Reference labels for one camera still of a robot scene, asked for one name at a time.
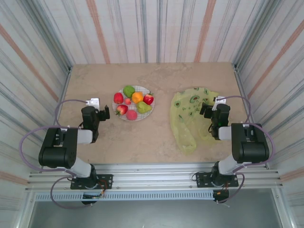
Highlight yellow-green avocado print plastic bag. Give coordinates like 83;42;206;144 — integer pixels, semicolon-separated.
170;87;220;157

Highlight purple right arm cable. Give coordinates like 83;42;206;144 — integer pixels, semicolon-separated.
215;95;276;205

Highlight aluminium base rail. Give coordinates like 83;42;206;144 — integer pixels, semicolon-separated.
25;162;285;192

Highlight red yellow strawberry with stem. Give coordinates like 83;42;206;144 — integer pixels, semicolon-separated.
143;92;154;105

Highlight orange fruit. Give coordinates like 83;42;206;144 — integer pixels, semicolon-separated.
131;92;144;104

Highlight white plate blue grid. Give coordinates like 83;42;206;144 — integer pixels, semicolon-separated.
112;85;157;122

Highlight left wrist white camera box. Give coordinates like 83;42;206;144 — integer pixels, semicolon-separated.
85;97;100;109

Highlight red strawberry green leaves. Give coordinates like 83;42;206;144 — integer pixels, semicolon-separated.
115;104;129;116

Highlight large pink peach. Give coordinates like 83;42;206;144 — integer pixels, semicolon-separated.
125;110;138;122

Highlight green pear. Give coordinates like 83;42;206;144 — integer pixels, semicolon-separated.
135;101;152;114

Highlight green round fruit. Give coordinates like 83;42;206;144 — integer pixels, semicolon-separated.
123;85;136;98

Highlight grey slotted cable duct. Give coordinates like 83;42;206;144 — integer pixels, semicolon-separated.
34;191;214;202

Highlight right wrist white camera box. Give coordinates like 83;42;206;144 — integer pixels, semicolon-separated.
213;95;228;111

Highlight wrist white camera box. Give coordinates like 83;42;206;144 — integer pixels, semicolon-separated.
85;97;100;109
213;95;228;111

